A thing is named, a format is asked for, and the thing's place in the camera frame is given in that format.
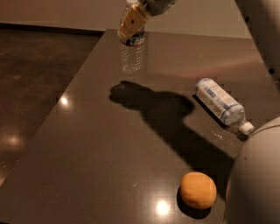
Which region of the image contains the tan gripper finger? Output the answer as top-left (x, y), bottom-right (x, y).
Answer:
top-left (118, 3), bottom-right (150, 40)

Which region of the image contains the clear water bottle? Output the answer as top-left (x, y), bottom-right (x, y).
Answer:
top-left (117, 0), bottom-right (146, 74)

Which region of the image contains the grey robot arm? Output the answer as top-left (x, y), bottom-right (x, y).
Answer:
top-left (110, 81), bottom-right (280, 224)

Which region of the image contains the lying bottle with blue label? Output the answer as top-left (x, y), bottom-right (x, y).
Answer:
top-left (195, 78), bottom-right (254, 135)

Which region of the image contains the orange fruit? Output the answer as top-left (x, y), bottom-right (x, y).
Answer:
top-left (179, 171), bottom-right (217, 209)

